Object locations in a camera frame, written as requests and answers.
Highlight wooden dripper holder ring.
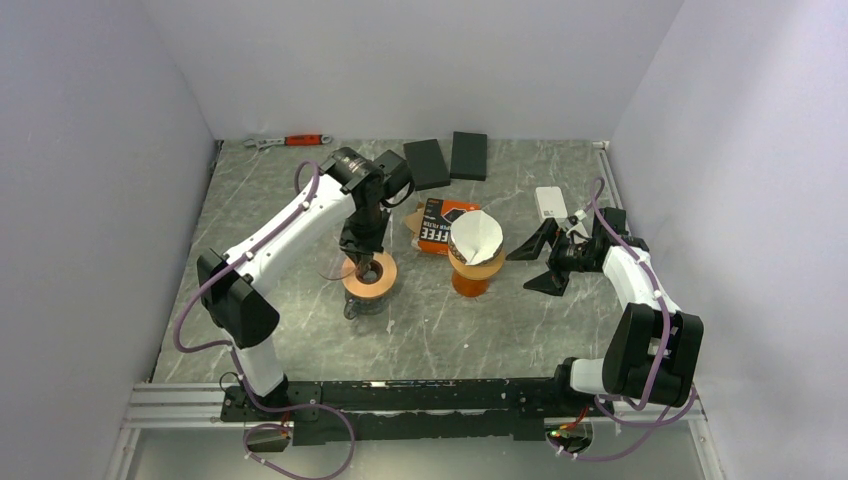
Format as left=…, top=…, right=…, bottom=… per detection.
left=448, top=248, right=507, bottom=283

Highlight orange coffee filter box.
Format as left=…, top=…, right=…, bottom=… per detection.
left=404, top=198, right=480, bottom=256

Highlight black foam block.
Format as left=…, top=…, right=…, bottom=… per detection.
left=450, top=132, right=488, bottom=181
left=403, top=139, right=451, bottom=191

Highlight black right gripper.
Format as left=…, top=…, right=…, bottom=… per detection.
left=506, top=218, right=598, bottom=296

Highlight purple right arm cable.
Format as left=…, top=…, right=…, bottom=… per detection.
left=549, top=175, right=698, bottom=464

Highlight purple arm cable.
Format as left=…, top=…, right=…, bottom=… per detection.
left=549, top=175, right=698, bottom=464
left=173, top=160, right=323, bottom=354

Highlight white paper coffee filter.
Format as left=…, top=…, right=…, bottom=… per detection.
left=449, top=210, right=503, bottom=266

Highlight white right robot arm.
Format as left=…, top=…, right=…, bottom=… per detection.
left=506, top=207, right=704, bottom=415

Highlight aluminium frame rail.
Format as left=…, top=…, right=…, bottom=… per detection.
left=104, top=383, right=224, bottom=479

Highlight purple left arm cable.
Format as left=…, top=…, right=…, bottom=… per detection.
left=173, top=160, right=323, bottom=354

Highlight clear glass jar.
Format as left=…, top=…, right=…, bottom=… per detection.
left=343, top=292, right=391, bottom=321

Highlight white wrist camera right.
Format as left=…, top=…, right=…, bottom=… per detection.
left=566, top=210, right=589, bottom=238

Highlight small white box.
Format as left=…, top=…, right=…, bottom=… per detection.
left=534, top=186, right=568, bottom=222

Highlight left black foam block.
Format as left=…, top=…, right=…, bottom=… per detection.
left=403, top=139, right=451, bottom=191

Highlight orange glass carafe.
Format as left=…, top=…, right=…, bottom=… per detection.
left=451, top=270, right=493, bottom=298

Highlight clear glass ribbed dripper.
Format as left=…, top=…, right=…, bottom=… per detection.
left=450, top=229, right=504, bottom=266

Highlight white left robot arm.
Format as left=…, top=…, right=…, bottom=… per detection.
left=193, top=147, right=414, bottom=420

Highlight orange handled adjustable wrench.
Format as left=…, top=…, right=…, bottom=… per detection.
left=242, top=134, right=333, bottom=151

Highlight black table edge rail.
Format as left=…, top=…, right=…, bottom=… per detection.
left=220, top=377, right=600, bottom=446

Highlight right black foam block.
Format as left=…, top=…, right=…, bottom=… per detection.
left=450, top=132, right=488, bottom=181

